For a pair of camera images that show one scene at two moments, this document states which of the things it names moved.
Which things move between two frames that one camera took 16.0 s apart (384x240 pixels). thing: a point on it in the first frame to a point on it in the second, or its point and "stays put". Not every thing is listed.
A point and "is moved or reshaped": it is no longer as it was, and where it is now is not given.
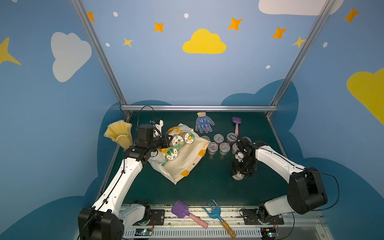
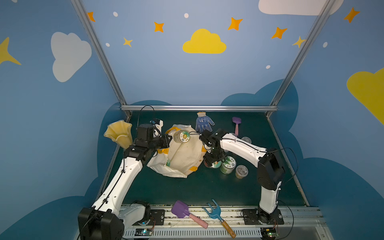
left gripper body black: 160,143 stays put
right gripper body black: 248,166 to 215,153
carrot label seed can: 177,141 to 215,165
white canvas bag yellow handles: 188,155 is moved or reshaped
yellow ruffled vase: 121,132 stays put
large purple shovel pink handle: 181,210 stays put
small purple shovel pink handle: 237,120 stays put
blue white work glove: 203,123 stays put
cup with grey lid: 248,138 stays put
